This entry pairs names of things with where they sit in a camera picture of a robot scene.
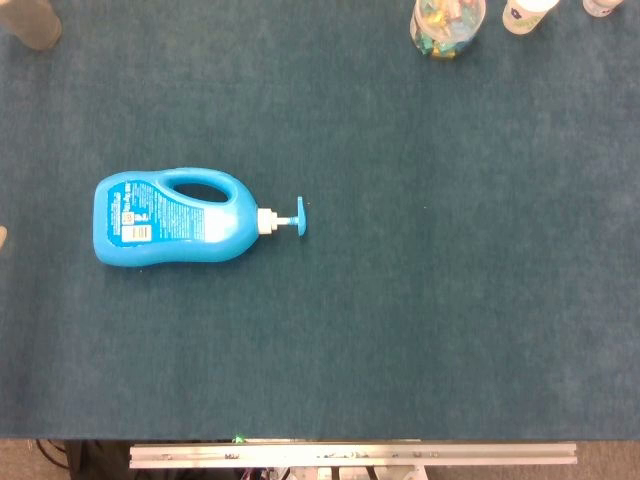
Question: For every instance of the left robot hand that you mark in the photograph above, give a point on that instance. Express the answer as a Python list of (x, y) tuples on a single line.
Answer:
[(2, 236)]

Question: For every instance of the blue detergent bottle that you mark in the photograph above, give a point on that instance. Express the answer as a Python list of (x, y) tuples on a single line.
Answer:
[(200, 235)]

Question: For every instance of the grey cylindrical can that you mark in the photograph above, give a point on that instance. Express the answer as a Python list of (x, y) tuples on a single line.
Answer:
[(30, 20)]

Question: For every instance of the blue-green table cloth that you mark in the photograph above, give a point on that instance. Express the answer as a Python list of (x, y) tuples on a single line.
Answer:
[(400, 250)]

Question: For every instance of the clear jar of colourful clips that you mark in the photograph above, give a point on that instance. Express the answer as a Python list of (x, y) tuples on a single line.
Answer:
[(445, 25)]

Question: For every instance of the white paper cup flower print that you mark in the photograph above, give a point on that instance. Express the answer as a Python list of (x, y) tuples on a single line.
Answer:
[(525, 15)]

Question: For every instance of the small white jar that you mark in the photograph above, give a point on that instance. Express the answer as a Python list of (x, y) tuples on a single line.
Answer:
[(602, 6)]

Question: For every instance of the aluminium profile rail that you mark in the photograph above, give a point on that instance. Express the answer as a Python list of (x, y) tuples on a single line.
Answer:
[(350, 455)]

